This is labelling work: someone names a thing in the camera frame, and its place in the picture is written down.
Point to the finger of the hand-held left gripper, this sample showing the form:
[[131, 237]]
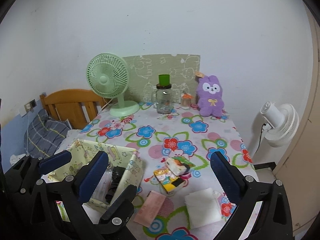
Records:
[[120, 205], [56, 160]]

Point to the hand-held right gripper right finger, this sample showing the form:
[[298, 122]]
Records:
[[225, 177]]

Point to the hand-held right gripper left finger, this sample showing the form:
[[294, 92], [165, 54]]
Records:
[[93, 177]]

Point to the clear plastic pack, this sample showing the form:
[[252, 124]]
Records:
[[105, 180]]

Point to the black socks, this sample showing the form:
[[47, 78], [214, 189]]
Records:
[[117, 176]]

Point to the pink packet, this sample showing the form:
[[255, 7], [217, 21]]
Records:
[[150, 207]]

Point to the yellow fabric storage box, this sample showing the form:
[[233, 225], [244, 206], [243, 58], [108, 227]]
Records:
[[117, 152]]

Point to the white towel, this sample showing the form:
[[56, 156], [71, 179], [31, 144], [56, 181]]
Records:
[[202, 207]]

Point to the green tissue pack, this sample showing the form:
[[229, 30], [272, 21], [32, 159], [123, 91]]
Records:
[[178, 166]]

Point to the yellow cartoon tissue pack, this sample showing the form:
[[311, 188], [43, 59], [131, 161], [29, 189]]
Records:
[[166, 180]]

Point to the grey plaid pillow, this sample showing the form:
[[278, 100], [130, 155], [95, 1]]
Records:
[[47, 132]]

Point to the white crumpled cloth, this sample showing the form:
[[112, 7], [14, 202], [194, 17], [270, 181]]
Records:
[[17, 159]]

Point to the wooden bed headboard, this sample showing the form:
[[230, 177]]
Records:
[[70, 97]]

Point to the floral tablecloth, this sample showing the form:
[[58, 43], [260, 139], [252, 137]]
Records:
[[175, 130]]

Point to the purple plush bunny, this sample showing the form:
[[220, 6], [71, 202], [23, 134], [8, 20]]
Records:
[[211, 100]]

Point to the white standing fan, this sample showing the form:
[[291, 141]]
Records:
[[285, 125]]

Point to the small jar with orange lid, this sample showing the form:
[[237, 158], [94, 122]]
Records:
[[186, 102]]

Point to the green desk fan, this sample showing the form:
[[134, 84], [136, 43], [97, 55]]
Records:
[[105, 77]]

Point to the glass jar mug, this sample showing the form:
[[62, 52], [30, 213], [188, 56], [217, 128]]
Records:
[[163, 102]]

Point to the beige door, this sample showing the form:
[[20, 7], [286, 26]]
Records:
[[310, 130]]

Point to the green plastic cup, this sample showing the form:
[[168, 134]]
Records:
[[164, 79]]

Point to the green patterned board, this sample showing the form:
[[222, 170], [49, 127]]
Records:
[[160, 62]]

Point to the black table frame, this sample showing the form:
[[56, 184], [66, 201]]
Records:
[[264, 166]]

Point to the wall socket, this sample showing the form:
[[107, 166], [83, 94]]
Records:
[[30, 105]]

